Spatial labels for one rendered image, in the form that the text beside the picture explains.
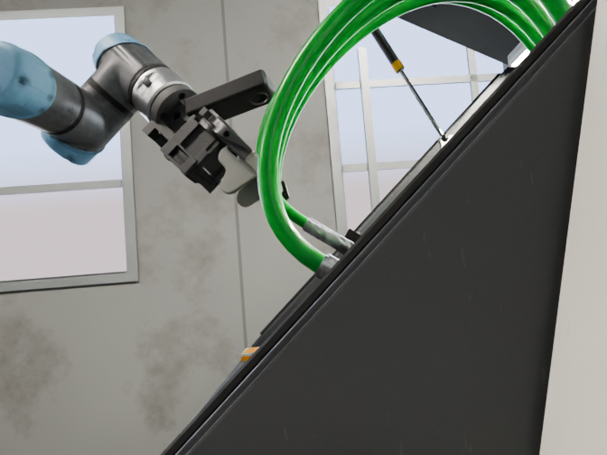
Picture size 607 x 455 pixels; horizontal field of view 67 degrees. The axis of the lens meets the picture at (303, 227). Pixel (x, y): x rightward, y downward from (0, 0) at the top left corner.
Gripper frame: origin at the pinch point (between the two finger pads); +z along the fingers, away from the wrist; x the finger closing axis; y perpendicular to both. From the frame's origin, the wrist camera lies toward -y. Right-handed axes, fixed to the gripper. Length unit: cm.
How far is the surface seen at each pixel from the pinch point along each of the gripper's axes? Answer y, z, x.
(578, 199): -5.7, 25.4, 29.3
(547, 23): -24.3, 14.4, 12.5
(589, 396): 0.2, 30.0, 30.3
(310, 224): 1.2, 5.7, -1.4
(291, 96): -3.5, 7.8, 22.8
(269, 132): -0.7, 8.5, 22.8
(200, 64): -25, -144, -126
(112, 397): 117, -63, -145
